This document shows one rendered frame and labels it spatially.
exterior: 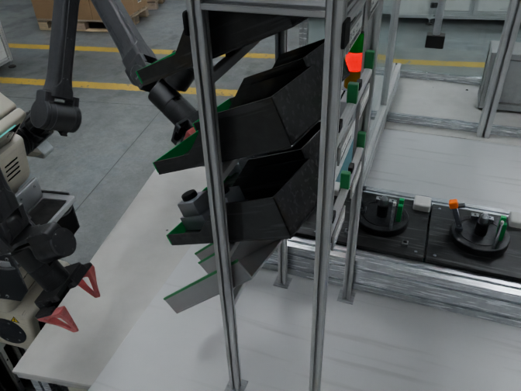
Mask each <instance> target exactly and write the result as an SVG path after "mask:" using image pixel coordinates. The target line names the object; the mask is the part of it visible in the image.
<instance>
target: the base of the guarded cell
mask: <svg viewBox="0 0 521 391"><path fill-rule="evenodd" d="M479 87H480V85H471V84H463V83H455V82H447V81H432V80H424V79H416V78H400V77H399V85H398V87H397V90H396V93H395V97H394V99H393V102H392V106H391V108H390V111H389V112H398V113H405V114H412V115H418V116H430V117H437V118H444V119H456V120H463V121H469V122H476V123H479V120H480V117H481V112H482V109H483V108H478V90H479ZM493 124H495V125H502V126H514V127H521V112H513V111H505V110H498V109H497V110H496V114H495V118H494V122H493ZM384 129H390V130H401V131H407V132H413V133H424V134H431V135H437V136H443V137H455V138H461V139H467V140H478V141H484V142H490V143H497V144H508V145H514V146H521V138H516V137H504V136H498V135H491V134H490V136H489V138H484V137H477V133H473V132H468V131H461V130H449V129H443V128H436V127H430V126H418V125H412V124H405V123H394V122H388V121H386V123H385V127H384Z"/></svg>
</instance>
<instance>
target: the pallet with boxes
mask: <svg viewBox="0 0 521 391"><path fill-rule="evenodd" d="M31 2H32V4H33V9H34V12H35V15H36V19H37V22H38V25H39V28H40V30H51V24H52V22H51V21H52V16H53V0H31ZM121 2H122V3H123V5H124V7H125V9H126V11H127V12H128V13H129V16H130V18H131V19H132V21H133V22H134V24H135V25H136V24H137V23H139V22H140V17H148V16H149V12H148V8H147V0H121ZM89 24H104V23H103V21H102V19H101V18H100V16H99V14H98V12H97V11H96V9H95V7H94V5H93V4H92V2H91V0H80V3H79V9H78V24H77V31H85V32H108V30H107V29H101V28H89Z"/></svg>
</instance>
